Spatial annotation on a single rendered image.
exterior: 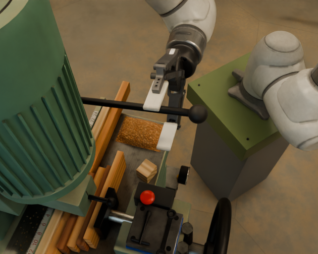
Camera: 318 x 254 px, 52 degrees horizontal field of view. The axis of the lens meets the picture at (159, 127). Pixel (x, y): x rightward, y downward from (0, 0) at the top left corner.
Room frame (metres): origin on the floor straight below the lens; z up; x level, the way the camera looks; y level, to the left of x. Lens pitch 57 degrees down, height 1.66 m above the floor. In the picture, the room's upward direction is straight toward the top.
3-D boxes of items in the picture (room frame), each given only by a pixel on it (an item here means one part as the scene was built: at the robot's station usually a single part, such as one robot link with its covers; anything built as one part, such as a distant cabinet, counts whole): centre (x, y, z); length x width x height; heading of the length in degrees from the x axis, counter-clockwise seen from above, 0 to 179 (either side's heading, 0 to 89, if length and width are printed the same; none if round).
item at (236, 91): (0.79, -0.37, 0.72); 0.22 x 0.18 x 0.06; 44
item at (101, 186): (0.25, 0.14, 0.93); 0.19 x 0.02 x 0.05; 164
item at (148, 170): (0.34, 0.03, 0.92); 0.04 x 0.03 x 0.04; 143
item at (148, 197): (0.24, 0.02, 1.02); 0.03 x 0.03 x 0.01
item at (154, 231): (0.20, 0.01, 0.99); 0.13 x 0.11 x 0.06; 164
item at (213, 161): (0.77, -0.38, 0.30); 0.30 x 0.30 x 0.60; 32
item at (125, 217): (0.22, 0.09, 0.95); 0.09 x 0.07 x 0.09; 164
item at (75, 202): (0.26, 0.21, 1.00); 0.14 x 0.07 x 0.09; 74
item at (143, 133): (0.46, 0.05, 0.91); 0.12 x 0.09 x 0.03; 74
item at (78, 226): (0.25, 0.16, 0.92); 0.19 x 0.02 x 0.05; 164
